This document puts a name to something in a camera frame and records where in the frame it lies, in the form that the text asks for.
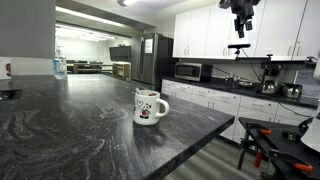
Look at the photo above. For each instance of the white kitchen cabinets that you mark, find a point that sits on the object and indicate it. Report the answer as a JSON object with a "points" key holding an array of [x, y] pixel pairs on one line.
{"points": [[233, 105], [273, 30]]}

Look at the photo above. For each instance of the white lower kitchen cabinets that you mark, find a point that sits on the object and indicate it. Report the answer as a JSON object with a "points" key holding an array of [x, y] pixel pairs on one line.
{"points": [[233, 105]]}

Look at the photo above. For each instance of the small jars on counter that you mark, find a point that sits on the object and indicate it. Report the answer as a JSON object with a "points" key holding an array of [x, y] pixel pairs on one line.
{"points": [[232, 80]]}

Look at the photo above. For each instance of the black coffee maker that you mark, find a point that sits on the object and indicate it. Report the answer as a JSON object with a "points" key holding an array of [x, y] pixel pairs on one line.
{"points": [[270, 78]]}

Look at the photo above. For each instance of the black folding workbench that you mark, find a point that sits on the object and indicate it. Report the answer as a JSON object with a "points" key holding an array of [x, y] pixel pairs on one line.
{"points": [[280, 146]]}

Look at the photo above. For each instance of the white paper on refrigerator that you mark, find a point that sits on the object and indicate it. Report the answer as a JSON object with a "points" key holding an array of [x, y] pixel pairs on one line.
{"points": [[148, 46]]}

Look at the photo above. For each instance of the black wall television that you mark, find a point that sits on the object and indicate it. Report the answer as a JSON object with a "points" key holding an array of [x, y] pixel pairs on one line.
{"points": [[120, 53]]}

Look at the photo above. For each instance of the black camera on stand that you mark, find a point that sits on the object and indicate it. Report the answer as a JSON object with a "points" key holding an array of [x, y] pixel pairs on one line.
{"points": [[238, 46]]}

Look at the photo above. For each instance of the stainless steel microwave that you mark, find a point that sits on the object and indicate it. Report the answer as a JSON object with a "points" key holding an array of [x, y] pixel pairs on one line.
{"points": [[191, 71]]}

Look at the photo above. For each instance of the stainless steel refrigerator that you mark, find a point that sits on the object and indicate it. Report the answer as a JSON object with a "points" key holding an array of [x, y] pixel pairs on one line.
{"points": [[151, 58]]}

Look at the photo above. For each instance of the white framed sign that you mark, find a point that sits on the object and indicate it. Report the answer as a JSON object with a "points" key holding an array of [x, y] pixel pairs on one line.
{"points": [[308, 83]]}

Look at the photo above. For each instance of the white cartoon print mug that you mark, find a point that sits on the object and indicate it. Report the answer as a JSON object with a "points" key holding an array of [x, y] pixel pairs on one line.
{"points": [[145, 108]]}

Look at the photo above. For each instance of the white spoon in mug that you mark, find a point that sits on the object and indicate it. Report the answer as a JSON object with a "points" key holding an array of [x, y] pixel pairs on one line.
{"points": [[138, 90]]}

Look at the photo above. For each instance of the white box with red print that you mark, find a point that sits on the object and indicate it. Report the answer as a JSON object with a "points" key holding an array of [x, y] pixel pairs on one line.
{"points": [[5, 68]]}

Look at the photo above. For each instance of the white upper kitchen cabinets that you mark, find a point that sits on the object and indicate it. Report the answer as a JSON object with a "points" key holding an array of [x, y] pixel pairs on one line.
{"points": [[273, 30]]}

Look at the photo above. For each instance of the clear plastic water bottle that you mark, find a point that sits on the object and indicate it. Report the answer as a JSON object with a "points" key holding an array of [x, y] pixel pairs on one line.
{"points": [[60, 65]]}

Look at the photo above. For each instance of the wooden side table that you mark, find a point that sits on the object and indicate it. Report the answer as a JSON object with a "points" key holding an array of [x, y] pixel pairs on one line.
{"points": [[100, 68]]}

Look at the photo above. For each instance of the silver coffee carafe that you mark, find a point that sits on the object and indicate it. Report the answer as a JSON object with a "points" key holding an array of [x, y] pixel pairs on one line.
{"points": [[291, 90]]}

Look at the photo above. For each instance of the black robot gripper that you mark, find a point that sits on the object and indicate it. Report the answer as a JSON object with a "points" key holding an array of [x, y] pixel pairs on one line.
{"points": [[240, 6]]}

